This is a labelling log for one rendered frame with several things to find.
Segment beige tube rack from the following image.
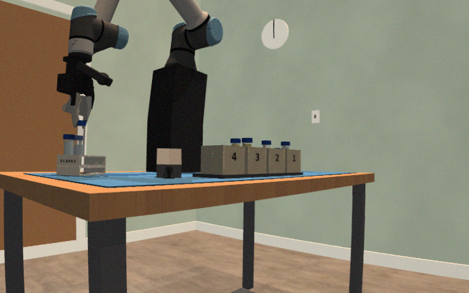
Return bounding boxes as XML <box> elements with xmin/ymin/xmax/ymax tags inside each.
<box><xmin>57</xmin><ymin>154</ymin><xmax>106</xmax><ymax>176</ymax></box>

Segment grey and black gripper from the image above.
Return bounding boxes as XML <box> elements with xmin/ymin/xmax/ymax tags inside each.
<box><xmin>57</xmin><ymin>52</ymin><xmax>95</xmax><ymax>128</ymax></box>

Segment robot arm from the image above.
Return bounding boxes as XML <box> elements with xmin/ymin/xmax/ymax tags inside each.
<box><xmin>68</xmin><ymin>0</ymin><xmax>223</xmax><ymax>87</ymax></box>

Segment beige bucket adapter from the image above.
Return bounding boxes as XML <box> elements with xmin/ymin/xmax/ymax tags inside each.
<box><xmin>285</xmin><ymin>149</ymin><xmax>301</xmax><ymax>173</ymax></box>
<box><xmin>201</xmin><ymin>145</ymin><xmax>245</xmax><ymax>175</ymax></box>
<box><xmin>266</xmin><ymin>148</ymin><xmax>285</xmax><ymax>173</ymax></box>
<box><xmin>245</xmin><ymin>146</ymin><xmax>266</xmax><ymax>174</ymax></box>

